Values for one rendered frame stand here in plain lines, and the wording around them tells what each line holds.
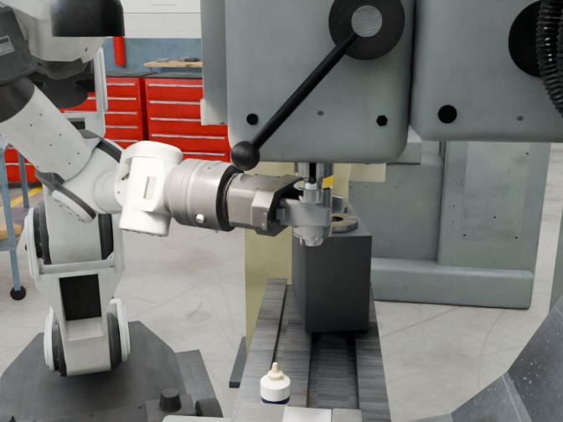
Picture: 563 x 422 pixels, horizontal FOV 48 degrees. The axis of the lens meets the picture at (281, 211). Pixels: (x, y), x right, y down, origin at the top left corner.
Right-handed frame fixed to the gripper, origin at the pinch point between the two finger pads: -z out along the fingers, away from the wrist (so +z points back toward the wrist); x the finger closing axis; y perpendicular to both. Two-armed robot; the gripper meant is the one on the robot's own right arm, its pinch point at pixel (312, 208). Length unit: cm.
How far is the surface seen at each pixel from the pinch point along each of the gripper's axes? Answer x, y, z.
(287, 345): 23.9, 33.5, 12.7
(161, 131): 384, 72, 277
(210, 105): -5.6, -12.4, 10.7
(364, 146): -7.7, -9.7, -8.1
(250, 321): 153, 103, 83
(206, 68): -5.7, -16.6, 11.1
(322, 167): -1.7, -5.6, -1.6
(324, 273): 30.9, 21.7, 8.7
